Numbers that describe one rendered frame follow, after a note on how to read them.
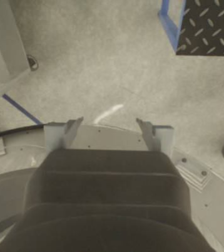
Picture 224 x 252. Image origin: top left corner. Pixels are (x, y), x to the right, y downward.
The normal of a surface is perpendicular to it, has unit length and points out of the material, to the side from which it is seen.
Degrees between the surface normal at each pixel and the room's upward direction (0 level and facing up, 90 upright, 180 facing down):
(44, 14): 0
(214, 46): 0
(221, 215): 90
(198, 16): 0
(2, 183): 27
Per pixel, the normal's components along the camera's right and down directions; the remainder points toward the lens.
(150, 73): -0.12, 0.64
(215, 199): -0.03, -0.77
